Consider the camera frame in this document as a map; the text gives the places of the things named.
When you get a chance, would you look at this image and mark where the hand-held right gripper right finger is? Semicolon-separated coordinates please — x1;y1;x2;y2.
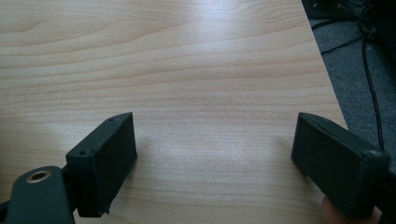
290;112;392;218

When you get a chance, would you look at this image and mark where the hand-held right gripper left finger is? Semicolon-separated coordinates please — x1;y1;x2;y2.
64;111;138;218

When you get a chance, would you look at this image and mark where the thick black cable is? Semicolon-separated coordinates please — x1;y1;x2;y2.
358;3;386;151

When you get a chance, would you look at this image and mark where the thin black cable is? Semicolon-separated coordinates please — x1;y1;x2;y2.
311;17;360;32
320;35;365;56

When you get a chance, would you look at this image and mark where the black cable on floor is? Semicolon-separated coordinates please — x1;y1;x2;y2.
301;0;396;60

